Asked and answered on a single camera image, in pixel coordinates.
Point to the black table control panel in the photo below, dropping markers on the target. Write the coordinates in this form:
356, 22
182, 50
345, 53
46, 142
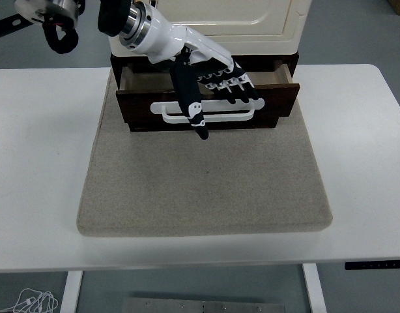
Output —
376, 264

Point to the beige fabric mat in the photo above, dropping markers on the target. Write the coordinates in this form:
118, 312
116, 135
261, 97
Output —
203, 182

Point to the white table leg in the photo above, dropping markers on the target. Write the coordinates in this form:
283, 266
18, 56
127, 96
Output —
314, 290
71, 291

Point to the cream plastic cabinet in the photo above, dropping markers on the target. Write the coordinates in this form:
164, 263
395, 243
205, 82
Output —
268, 39

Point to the dark wooden drawer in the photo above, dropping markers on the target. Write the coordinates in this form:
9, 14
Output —
278, 101

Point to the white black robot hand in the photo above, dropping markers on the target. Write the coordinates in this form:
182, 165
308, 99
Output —
167, 39

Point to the dark wooden drawer housing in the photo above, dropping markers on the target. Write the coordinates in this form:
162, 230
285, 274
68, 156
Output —
284, 56

